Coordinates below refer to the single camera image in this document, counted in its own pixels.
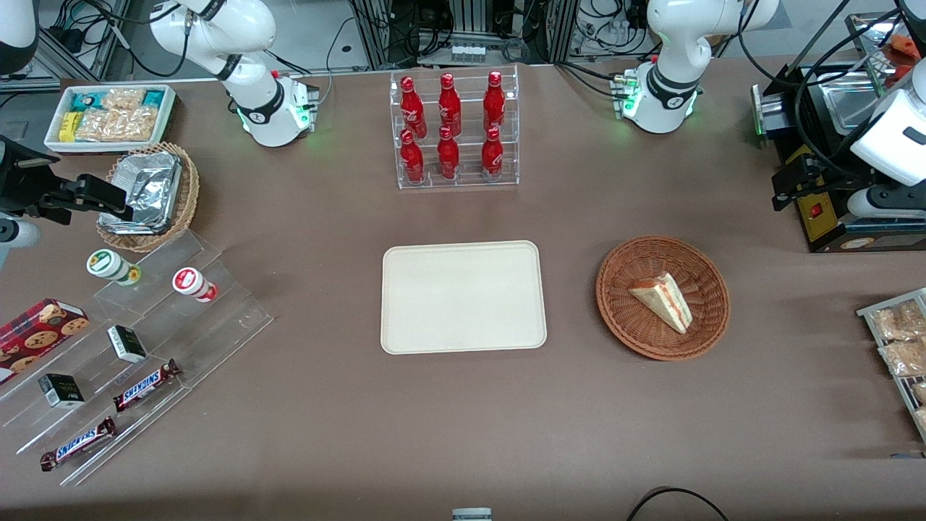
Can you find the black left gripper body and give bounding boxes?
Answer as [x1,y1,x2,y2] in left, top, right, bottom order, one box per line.
[817,145,880,192]

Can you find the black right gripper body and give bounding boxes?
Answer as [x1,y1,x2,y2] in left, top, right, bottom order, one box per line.
[0,136,75,225]

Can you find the triangular sandwich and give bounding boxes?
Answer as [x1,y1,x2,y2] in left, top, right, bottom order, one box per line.
[628,272,694,334]

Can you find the light wicker basket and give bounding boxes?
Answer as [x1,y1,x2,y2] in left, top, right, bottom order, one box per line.
[96,142,200,254]

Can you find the steel tray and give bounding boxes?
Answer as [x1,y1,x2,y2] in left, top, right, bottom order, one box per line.
[845,11,914,73]

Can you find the brown round wicker basket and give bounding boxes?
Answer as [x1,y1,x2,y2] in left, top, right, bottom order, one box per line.
[595,235,731,361]

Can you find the cream rectangular tray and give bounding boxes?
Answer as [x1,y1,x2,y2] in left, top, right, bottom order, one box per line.
[381,240,548,355]

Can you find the stack of foil trays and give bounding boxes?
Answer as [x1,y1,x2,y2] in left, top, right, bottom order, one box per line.
[99,152,182,236]

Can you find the white snack bin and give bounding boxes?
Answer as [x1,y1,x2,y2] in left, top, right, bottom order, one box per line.
[43,85,177,154]

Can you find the black sealing machine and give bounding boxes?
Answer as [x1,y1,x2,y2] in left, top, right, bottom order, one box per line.
[751,62,926,254]

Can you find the green lidded cup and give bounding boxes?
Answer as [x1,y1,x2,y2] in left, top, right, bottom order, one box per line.
[86,249,143,287]

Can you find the clear cookie bag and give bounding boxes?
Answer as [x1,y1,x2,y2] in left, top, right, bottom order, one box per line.
[75,109,120,143]
[101,88,147,111]
[116,106,160,143]

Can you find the red lidded cup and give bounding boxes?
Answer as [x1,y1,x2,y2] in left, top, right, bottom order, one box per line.
[172,267,218,303]

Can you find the small black box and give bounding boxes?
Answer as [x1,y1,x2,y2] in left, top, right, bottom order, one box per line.
[38,373,85,410]
[107,325,148,364]

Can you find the red chocolate cookie box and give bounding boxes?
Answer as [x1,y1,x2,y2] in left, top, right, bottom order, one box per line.
[0,298,90,386]

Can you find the clear acrylic stepped shelf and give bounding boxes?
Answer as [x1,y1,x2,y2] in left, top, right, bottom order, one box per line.
[0,230,274,487]

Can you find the Snickers bar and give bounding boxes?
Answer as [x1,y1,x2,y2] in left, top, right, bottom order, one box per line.
[112,359,182,413]
[40,417,118,472]

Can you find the red cola bottle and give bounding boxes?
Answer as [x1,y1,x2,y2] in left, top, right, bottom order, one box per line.
[481,127,504,182]
[438,72,462,138]
[400,76,428,140]
[437,125,460,180]
[483,70,506,135]
[400,129,425,184]

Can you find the clear acrylic bottle rack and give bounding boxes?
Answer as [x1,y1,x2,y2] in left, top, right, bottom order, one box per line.
[389,65,520,190]

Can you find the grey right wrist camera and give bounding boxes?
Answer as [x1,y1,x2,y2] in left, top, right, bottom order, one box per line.
[0,216,41,270]

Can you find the metal wire rack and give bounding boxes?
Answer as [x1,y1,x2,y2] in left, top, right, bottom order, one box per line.
[856,288,926,444]

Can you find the aluminium frame post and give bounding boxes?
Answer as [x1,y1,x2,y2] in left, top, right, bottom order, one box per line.
[351,0,396,70]
[546,0,581,64]

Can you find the black cable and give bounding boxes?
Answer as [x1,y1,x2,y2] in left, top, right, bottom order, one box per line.
[626,488,731,521]

